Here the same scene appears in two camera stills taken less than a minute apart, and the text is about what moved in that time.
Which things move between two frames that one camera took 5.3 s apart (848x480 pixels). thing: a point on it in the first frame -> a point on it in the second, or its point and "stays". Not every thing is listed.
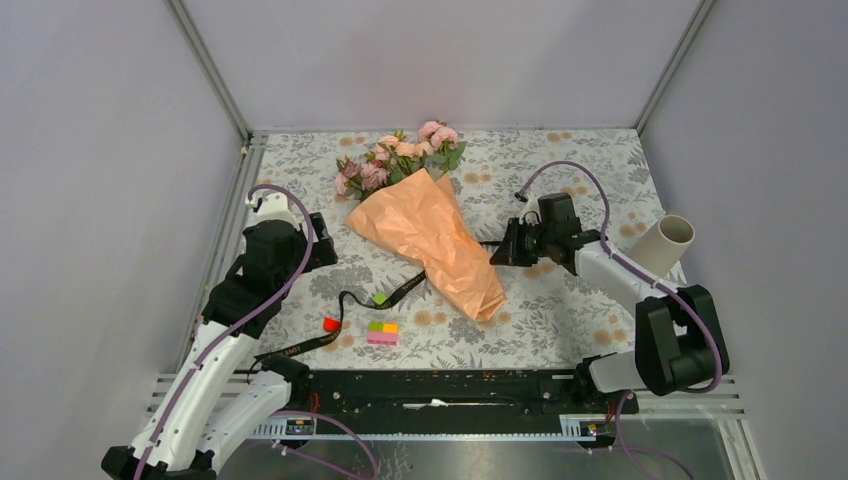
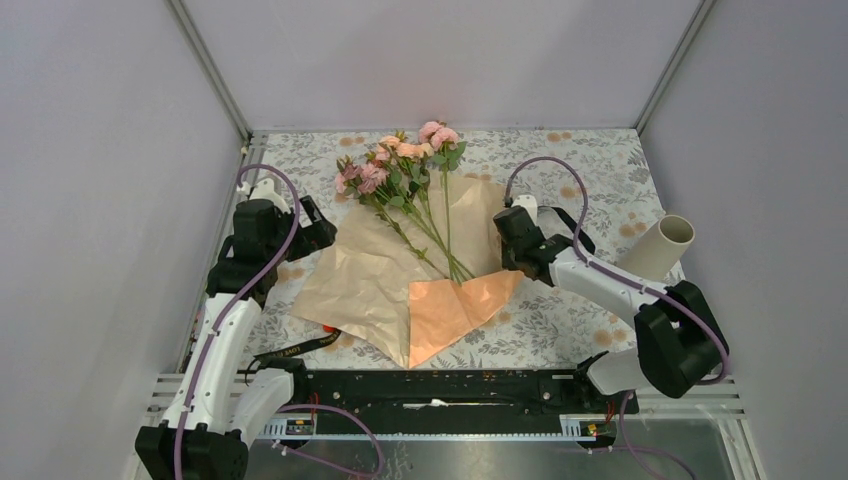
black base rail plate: (539, 397) stays
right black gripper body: (548, 236) -> (509, 256)
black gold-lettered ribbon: (315, 343) stays
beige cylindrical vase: (661, 247) stays
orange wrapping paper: (407, 202) -> (399, 279)
